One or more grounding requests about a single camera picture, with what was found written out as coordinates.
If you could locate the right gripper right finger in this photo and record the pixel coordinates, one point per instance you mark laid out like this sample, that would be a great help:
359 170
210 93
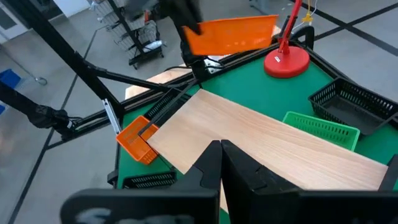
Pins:
264 202

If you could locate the orange plastic basket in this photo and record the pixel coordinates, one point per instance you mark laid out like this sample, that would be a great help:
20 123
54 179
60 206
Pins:
133 146
233 35

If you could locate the black plastic basket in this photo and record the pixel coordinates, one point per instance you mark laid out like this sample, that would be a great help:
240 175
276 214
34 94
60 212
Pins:
351 112
164 101
149 180

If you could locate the silver metal bracket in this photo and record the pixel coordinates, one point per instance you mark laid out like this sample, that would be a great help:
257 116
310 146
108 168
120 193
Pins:
112 116

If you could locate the red round disc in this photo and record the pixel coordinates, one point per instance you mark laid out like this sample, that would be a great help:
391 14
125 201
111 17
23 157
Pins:
286 63

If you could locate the black table edge frame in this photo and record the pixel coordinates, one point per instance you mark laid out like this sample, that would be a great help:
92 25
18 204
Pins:
239 59

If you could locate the green plastic basket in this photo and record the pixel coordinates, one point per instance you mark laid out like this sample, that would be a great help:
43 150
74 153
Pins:
320 129

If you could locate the black curved bracket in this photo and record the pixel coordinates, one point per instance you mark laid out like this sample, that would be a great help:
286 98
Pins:
309 34

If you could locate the black frame post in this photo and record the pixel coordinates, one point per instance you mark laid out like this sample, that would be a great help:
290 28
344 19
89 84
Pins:
57 43

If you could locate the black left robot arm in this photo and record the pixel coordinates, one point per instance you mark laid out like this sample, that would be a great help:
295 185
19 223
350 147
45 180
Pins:
189 49

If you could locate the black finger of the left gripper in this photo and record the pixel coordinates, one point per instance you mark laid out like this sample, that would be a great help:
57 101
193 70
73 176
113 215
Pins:
186 15

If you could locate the blue storage bin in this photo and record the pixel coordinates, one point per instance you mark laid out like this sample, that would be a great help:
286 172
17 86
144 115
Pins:
9 77

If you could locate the wooden shelf black metal frame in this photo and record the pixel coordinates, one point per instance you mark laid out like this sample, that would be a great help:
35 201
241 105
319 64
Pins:
248 133

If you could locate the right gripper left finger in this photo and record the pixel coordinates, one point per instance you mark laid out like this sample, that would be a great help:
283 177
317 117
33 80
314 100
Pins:
186 205

